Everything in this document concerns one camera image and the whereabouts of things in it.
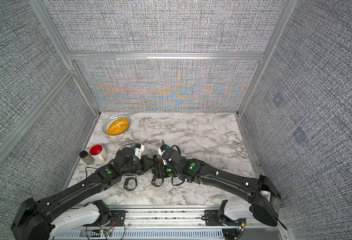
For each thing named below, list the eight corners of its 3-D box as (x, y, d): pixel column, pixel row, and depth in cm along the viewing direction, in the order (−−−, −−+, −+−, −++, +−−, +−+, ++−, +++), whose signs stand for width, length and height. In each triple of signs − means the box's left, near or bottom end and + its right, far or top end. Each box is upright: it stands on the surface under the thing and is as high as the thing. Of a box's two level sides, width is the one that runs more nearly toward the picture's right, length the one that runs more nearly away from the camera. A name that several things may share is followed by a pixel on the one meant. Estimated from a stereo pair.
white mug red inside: (92, 163, 95) (86, 157, 88) (97, 150, 101) (92, 143, 94) (105, 163, 95) (100, 157, 88) (109, 150, 101) (105, 143, 94)
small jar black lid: (85, 165, 94) (77, 157, 86) (88, 158, 97) (80, 150, 89) (93, 165, 94) (86, 157, 86) (96, 158, 97) (88, 150, 89)
